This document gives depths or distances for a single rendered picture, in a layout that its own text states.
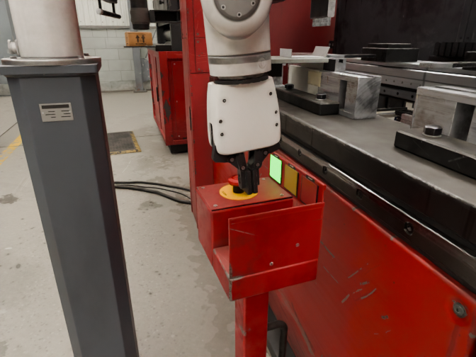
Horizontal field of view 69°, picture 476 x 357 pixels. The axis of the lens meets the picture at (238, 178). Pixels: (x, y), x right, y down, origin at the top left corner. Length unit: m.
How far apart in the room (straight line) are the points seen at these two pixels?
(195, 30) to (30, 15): 1.10
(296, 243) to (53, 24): 0.61
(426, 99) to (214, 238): 0.43
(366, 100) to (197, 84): 1.12
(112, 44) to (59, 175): 7.23
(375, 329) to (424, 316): 0.14
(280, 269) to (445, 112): 0.37
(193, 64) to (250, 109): 1.35
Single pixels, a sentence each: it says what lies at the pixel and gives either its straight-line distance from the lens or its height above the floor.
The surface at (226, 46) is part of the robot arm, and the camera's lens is 0.45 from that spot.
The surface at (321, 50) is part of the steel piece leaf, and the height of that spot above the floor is 1.02.
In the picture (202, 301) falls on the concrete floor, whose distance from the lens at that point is 1.59.
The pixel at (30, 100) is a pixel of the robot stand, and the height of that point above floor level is 0.93.
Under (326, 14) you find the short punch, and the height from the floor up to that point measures 1.11.
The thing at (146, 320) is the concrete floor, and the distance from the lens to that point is 1.54.
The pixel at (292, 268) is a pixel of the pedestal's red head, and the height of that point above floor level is 0.70.
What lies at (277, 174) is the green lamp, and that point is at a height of 0.80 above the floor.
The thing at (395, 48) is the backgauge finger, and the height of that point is 1.02.
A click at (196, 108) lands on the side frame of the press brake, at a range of 1.84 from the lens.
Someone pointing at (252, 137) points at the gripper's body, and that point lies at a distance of 0.49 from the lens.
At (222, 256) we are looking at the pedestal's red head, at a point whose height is 0.70.
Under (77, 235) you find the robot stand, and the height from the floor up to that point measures 0.62.
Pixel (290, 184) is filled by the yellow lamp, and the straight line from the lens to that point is 0.63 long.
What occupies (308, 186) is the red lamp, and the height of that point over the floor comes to 0.82.
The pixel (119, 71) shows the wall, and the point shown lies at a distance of 8.04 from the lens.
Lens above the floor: 1.05
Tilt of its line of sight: 22 degrees down
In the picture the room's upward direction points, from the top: straight up
